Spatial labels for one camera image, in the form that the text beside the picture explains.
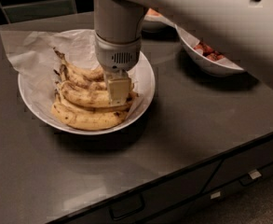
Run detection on top spotted banana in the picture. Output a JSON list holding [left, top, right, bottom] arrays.
[[53, 48, 103, 81]]

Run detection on white strawberry bowl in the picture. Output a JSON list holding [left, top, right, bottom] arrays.
[[174, 23, 246, 77]]

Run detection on right drawer handle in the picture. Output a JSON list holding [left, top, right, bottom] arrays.
[[239, 170, 262, 187]]

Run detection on large white banana bowl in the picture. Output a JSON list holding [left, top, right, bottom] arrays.
[[17, 29, 157, 136]]

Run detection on orange round fruits pile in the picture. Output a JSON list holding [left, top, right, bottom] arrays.
[[146, 8, 161, 17]]

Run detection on large spotted banana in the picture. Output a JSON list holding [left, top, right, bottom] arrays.
[[57, 81, 138, 108]]

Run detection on left drawer handle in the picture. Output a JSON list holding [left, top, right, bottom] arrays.
[[109, 194, 145, 221]]

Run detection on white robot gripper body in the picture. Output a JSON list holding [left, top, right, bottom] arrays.
[[95, 35, 141, 73]]

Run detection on front bottom yellow banana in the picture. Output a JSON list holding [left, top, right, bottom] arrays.
[[51, 102, 128, 131]]

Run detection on white bowl of orange fruit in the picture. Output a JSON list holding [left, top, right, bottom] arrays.
[[143, 13, 174, 33]]

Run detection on hidden lower yellow banana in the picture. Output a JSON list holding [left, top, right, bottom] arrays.
[[55, 91, 131, 112]]

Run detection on white paper under bananas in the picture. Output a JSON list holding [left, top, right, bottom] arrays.
[[0, 28, 144, 123]]

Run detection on dark cabinet drawers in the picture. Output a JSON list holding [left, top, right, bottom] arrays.
[[48, 133, 273, 224]]

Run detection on drawer handle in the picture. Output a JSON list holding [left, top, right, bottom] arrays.
[[109, 194, 145, 221], [239, 170, 262, 187]]

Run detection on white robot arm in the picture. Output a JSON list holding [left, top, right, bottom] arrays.
[[94, 0, 273, 90]]

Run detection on red strawberries pile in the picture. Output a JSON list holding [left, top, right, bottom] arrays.
[[194, 42, 224, 62]]

